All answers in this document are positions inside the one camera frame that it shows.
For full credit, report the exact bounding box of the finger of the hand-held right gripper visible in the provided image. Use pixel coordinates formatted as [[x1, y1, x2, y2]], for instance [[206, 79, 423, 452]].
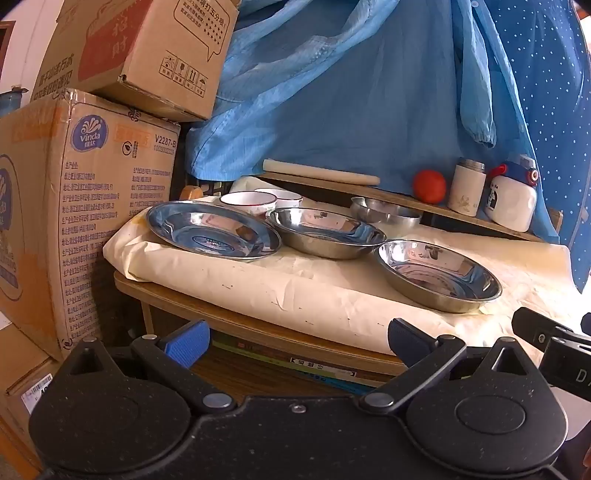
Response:
[[512, 307, 579, 357]]

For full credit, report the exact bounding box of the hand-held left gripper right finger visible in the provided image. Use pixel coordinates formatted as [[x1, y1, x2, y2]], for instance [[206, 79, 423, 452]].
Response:
[[359, 318, 536, 414]]

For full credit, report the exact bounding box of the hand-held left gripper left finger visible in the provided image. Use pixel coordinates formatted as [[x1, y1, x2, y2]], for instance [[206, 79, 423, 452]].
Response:
[[69, 318, 237, 413]]

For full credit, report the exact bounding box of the shallow steel plate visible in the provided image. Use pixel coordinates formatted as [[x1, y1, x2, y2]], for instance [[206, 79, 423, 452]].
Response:
[[374, 239, 503, 313], [146, 200, 282, 262]]

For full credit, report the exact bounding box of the small steel bowl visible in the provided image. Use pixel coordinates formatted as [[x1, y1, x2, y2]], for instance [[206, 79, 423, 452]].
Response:
[[383, 206, 423, 226], [350, 196, 402, 223]]

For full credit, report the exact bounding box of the deep steel plate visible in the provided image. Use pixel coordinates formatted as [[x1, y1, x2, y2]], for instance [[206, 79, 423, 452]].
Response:
[[265, 207, 387, 260]]

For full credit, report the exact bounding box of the white red-rimmed bowl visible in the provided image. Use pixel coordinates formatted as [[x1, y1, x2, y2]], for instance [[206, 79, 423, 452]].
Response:
[[254, 188, 304, 211], [220, 191, 278, 218]]

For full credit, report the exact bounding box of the wooden table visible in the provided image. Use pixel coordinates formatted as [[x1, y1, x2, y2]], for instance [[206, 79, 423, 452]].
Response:
[[113, 270, 409, 377]]

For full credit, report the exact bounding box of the cream paper table cover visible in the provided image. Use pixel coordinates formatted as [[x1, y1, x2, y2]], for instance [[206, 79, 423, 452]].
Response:
[[102, 178, 574, 357]]

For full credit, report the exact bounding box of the white bottle blue cap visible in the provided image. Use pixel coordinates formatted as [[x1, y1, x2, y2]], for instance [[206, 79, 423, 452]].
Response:
[[484, 154, 540, 233]]

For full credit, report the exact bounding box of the wooden shelf board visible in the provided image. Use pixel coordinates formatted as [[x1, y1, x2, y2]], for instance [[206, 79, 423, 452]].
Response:
[[254, 172, 565, 243]]

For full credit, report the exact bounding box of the white thermos cup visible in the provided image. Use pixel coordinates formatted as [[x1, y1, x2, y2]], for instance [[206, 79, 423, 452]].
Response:
[[447, 158, 487, 217]]

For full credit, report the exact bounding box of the large cardboard box blue logo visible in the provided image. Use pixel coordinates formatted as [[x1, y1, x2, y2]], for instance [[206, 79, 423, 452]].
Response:
[[0, 89, 182, 363]]

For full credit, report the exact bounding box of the red tomato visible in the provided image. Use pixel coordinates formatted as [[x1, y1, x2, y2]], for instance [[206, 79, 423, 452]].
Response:
[[412, 169, 448, 204]]

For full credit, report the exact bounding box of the small cardboard box white label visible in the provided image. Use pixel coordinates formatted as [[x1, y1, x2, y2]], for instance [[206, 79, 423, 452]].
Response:
[[0, 314, 65, 480]]

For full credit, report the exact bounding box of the white rolling pin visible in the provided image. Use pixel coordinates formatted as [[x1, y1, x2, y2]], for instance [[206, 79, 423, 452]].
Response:
[[263, 158, 381, 186]]

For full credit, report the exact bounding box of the light blue coat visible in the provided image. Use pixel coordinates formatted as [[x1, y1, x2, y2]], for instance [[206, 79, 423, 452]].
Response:
[[185, 0, 561, 244]]

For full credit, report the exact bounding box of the blue white-dotted cloth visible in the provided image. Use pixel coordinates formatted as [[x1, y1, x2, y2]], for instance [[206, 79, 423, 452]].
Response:
[[485, 0, 591, 292]]

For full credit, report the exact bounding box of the cardboard box red print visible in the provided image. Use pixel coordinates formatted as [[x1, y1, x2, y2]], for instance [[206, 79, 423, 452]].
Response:
[[30, 0, 241, 123]]

